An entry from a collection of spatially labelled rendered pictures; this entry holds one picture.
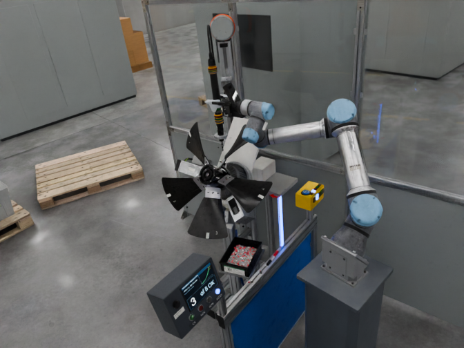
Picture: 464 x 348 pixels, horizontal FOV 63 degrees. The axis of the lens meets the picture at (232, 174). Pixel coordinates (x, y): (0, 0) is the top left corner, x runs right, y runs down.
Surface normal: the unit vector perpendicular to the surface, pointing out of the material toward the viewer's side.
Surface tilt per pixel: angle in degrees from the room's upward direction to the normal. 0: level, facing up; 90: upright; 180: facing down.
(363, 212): 53
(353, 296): 0
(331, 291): 0
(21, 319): 0
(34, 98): 90
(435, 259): 90
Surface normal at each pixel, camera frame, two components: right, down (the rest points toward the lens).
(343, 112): -0.30, -0.36
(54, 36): 0.67, 0.31
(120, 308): -0.11, -0.86
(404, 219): -0.62, 0.45
